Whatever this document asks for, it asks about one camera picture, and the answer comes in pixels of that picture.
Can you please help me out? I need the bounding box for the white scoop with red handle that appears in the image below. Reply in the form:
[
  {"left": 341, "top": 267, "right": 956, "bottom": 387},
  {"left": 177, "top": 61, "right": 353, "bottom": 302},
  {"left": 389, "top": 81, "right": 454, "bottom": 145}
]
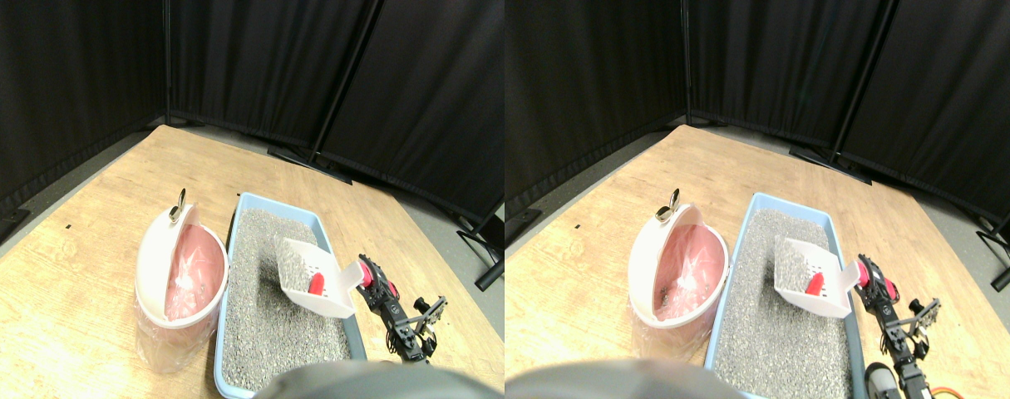
[
  {"left": 276, "top": 237, "right": 402, "bottom": 321},
  {"left": 773, "top": 237, "right": 901, "bottom": 319}
]

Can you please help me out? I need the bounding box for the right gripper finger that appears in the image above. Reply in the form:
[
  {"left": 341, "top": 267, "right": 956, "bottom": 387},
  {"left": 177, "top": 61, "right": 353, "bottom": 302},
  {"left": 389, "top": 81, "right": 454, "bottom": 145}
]
[
  {"left": 357, "top": 253, "right": 394, "bottom": 313},
  {"left": 856, "top": 253, "right": 893, "bottom": 322}
]

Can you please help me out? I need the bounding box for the blue litter tray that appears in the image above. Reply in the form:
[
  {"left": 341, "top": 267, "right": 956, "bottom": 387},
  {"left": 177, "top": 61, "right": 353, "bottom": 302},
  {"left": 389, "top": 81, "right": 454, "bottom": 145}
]
[
  {"left": 704, "top": 192, "right": 867, "bottom": 399},
  {"left": 214, "top": 192, "right": 368, "bottom": 399}
]

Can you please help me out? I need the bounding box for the black curtain stand pole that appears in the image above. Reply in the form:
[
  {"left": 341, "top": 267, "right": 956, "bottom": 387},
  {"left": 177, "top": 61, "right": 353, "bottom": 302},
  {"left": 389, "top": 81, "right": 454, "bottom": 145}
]
[
  {"left": 681, "top": 0, "right": 693, "bottom": 126},
  {"left": 162, "top": 0, "right": 174, "bottom": 126},
  {"left": 309, "top": 0, "right": 385, "bottom": 163},
  {"left": 829, "top": 0, "right": 900, "bottom": 163}
]

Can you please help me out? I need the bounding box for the white bin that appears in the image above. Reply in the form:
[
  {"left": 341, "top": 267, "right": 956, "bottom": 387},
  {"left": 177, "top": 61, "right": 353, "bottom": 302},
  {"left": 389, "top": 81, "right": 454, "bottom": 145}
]
[
  {"left": 628, "top": 189, "right": 730, "bottom": 358},
  {"left": 135, "top": 189, "right": 229, "bottom": 371}
]

